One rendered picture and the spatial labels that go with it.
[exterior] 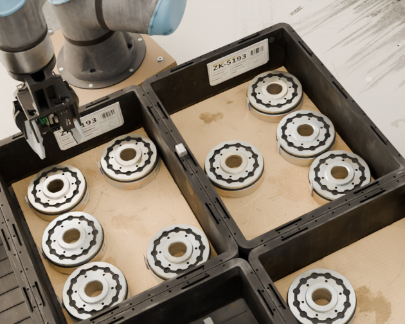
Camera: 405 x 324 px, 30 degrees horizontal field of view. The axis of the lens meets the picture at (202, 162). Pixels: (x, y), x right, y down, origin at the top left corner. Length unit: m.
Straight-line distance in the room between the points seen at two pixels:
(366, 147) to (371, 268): 0.21
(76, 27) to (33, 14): 0.46
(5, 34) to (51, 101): 0.14
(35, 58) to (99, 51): 0.47
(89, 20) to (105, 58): 0.11
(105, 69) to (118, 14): 0.16
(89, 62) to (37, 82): 0.48
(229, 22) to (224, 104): 0.39
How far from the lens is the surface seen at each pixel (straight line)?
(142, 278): 1.22
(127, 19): 1.40
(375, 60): 1.67
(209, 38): 1.73
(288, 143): 1.31
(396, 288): 1.20
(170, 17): 1.37
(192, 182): 1.19
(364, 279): 1.20
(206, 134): 1.37
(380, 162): 1.26
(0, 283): 1.29
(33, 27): 1.02
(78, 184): 1.31
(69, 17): 1.45
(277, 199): 1.28
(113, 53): 1.52
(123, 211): 1.30
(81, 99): 1.52
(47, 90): 1.10
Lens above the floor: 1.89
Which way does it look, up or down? 53 degrees down
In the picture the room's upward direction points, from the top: 10 degrees counter-clockwise
